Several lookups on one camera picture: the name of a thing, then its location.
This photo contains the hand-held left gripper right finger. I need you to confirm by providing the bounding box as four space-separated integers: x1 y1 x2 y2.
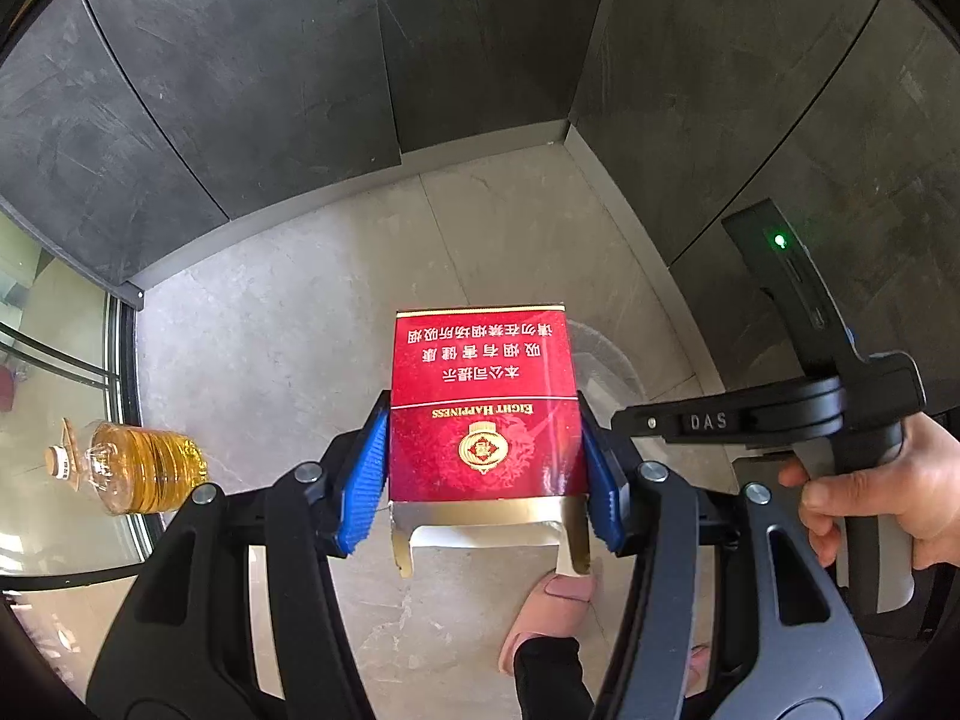
577 390 882 720

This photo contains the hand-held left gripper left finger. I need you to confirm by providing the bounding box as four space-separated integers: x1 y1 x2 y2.
86 390 391 720

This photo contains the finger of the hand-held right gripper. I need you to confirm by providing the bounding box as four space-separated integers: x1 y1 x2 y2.
611 388 758 446

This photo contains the red cigarette carton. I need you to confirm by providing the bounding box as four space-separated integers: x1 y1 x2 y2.
388 304 593 580

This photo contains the person's right hand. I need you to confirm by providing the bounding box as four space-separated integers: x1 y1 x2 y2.
778 414 960 572

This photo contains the person's black trouser leg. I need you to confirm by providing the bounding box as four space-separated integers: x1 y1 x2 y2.
514 636 595 720

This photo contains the yellow cooking oil bottle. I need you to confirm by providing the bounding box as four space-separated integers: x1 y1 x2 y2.
45 421 209 517

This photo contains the round glass table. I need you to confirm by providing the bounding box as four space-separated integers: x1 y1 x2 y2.
0 281 147 586

